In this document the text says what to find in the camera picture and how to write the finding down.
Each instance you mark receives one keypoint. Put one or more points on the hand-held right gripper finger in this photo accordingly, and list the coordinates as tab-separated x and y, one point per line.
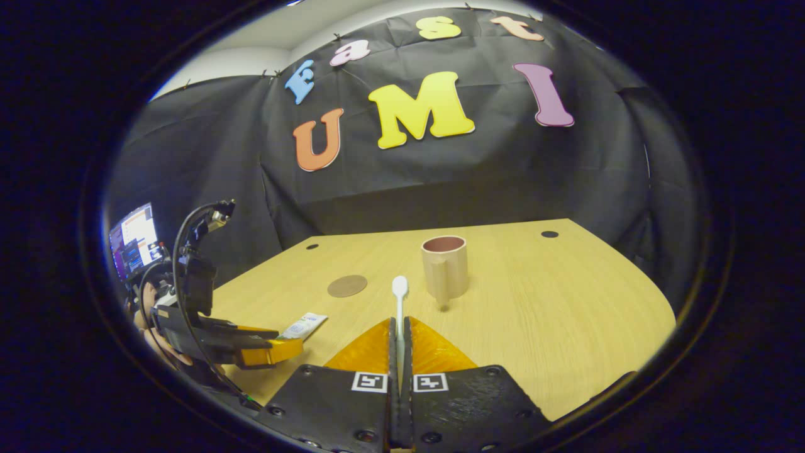
407	358
393	362

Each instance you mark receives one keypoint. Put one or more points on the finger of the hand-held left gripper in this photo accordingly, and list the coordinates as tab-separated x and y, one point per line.
270	352

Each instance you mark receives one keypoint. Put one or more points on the white toothpaste tube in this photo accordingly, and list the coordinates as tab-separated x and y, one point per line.
305	325

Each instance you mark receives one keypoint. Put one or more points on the white toothbrush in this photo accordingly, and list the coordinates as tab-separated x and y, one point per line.
400	289

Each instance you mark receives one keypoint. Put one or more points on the round brown coaster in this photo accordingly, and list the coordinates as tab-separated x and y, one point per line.
347	286

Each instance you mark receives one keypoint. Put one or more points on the beige cup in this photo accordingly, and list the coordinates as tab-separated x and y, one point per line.
449	270

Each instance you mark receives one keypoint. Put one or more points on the computer monitor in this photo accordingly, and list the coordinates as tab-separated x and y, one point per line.
133	242

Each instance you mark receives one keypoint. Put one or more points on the black backdrop cloth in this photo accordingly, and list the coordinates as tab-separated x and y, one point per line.
440	182

